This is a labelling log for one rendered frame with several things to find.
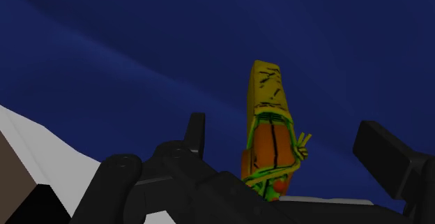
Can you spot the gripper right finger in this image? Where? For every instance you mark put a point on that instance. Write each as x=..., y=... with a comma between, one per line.
x=391, y=158

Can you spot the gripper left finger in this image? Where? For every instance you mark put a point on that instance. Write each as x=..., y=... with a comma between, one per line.
x=176, y=162

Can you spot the yellow orange toy figure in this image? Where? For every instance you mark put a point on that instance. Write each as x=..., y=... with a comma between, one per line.
x=270, y=131

